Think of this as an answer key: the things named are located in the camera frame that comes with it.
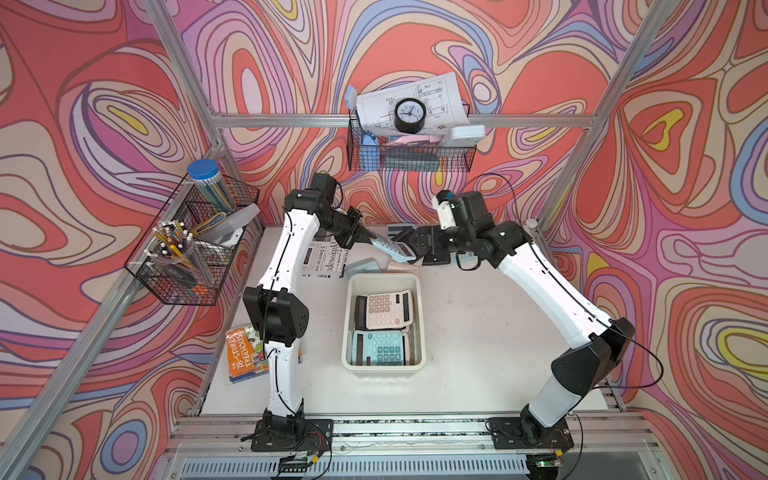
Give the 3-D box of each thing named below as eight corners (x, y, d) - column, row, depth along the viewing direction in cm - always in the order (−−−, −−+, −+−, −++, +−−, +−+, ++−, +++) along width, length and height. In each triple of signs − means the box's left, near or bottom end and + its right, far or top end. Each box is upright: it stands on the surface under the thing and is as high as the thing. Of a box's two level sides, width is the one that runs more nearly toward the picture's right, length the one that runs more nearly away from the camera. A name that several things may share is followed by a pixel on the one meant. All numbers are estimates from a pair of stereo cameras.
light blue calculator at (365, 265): (346, 278, 107) (345, 273, 104) (344, 267, 110) (343, 262, 108) (380, 271, 108) (380, 266, 106) (377, 261, 112) (377, 256, 109)
